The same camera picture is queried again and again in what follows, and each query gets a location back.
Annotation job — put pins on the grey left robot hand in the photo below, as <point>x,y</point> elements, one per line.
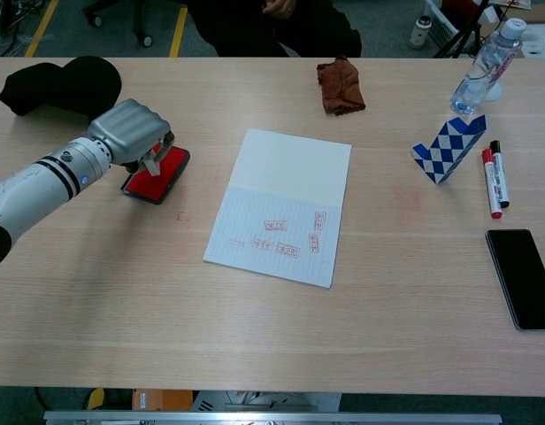
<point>126,130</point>

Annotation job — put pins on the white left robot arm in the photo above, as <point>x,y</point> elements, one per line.
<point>33,186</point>

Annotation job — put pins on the red ink pad with lid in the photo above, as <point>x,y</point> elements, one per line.
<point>142,185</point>

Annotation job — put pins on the black knit hat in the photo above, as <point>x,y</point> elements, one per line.
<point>56,84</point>

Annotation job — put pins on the black office chair base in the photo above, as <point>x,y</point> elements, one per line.
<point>140,22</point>

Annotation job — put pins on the person in black clothes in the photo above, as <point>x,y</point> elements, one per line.
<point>255,31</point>

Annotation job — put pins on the white lined notepad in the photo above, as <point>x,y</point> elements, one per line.
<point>290,177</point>

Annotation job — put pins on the brown cloth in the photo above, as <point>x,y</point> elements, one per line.
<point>341,88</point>

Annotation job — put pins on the orange box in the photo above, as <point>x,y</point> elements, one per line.
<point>162,399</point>

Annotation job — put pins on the white thermos bottle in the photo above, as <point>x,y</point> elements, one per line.
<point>419,33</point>

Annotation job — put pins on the blue white snake puzzle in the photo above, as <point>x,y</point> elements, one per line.
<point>436,159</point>

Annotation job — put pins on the black tripod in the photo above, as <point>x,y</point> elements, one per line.
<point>460,37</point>

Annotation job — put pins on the clear plastic water bottle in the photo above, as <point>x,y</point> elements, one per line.
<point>480,75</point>

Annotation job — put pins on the red whiteboard marker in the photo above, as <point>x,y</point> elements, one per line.
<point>493,190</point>

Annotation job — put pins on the white round stand base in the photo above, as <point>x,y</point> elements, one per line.
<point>496,93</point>

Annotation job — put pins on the black whiteboard marker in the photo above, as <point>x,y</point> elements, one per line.
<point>500,177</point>

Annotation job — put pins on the black smartphone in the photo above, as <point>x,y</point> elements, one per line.
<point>522,279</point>

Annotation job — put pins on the white foam box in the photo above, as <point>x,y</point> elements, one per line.
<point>540,42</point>

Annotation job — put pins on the aluminium rail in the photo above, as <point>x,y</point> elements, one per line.
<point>272,418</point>

